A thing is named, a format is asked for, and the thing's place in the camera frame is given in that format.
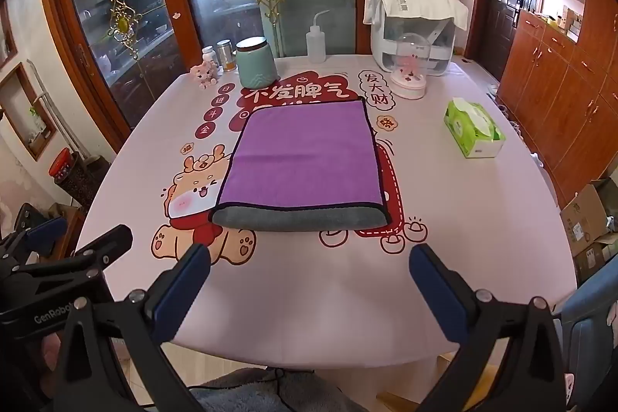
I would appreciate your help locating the dark brown entrance door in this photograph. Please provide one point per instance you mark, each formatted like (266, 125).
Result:
(502, 16)

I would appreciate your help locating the glass jar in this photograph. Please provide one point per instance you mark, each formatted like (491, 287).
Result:
(225, 55)

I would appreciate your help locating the white countertop appliance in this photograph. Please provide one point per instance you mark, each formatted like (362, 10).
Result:
(434, 47)

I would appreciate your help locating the blue chair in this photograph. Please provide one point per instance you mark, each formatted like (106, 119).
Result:
(586, 320)

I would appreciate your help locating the wooden cabinet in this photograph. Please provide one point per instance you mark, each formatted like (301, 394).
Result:
(555, 93)

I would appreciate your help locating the purple and grey towel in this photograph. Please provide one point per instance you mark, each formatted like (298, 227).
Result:
(299, 151)

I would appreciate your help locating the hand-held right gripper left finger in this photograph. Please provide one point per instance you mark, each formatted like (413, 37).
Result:
(186, 284)

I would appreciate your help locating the small cardboard box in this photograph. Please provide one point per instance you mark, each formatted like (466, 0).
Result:
(591, 260)

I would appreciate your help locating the white pill bottle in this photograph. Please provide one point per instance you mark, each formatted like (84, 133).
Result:
(209, 57)

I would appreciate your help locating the large cardboard box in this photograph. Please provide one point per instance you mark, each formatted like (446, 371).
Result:
(586, 214)

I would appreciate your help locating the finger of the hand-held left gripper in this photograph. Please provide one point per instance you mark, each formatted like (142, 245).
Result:
(104, 243)
(46, 231)

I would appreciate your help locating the teal ceramic jar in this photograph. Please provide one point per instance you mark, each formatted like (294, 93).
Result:
(256, 64)

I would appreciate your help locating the clear squeeze bottle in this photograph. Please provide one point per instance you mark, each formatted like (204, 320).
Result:
(316, 45)

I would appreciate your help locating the wooden framed glass door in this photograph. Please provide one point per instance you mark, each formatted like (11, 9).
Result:
(159, 6)

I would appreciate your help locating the grey fuzzy cloth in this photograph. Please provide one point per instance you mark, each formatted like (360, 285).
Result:
(314, 392)

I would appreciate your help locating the small gold door ornament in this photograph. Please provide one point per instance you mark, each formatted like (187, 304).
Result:
(121, 23)

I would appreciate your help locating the pink plush toy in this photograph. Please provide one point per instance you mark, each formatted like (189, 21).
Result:
(205, 74)

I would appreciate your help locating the dark woven basket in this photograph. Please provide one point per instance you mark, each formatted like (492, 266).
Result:
(82, 185)

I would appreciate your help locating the pink glass dome ornament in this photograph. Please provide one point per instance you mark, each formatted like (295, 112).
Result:
(410, 74)

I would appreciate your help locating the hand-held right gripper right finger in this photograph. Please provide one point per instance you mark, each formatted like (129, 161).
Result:
(437, 296)

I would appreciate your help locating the green tissue box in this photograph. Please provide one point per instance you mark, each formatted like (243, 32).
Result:
(475, 127)

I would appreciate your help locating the pink printed tablecloth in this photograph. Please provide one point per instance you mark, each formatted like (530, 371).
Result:
(314, 296)

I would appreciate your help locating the wooden wall niche frame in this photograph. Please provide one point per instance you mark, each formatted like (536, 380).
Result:
(29, 112)

